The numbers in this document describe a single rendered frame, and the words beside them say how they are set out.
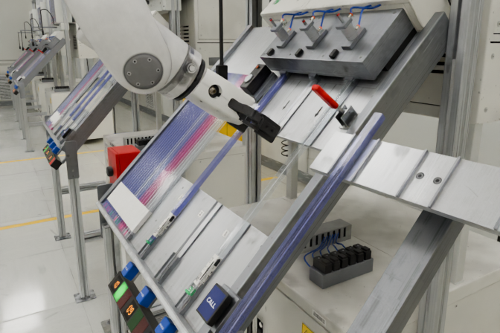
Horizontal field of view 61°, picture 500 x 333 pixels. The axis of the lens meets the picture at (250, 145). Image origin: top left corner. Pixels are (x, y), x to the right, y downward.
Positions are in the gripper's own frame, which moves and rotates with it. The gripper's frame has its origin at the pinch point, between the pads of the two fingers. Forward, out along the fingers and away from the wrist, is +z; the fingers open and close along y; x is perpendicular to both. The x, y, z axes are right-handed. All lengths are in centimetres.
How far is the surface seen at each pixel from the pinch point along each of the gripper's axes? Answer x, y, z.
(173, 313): 33.6, -1.7, 3.0
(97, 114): 14, 135, 9
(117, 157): 23, 90, 13
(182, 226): 23.3, 16.9, 7.0
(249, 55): -24, 47, 15
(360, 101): -14.2, -4.8, 13.4
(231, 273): 23.3, -4.6, 7.0
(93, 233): 62, 131, 35
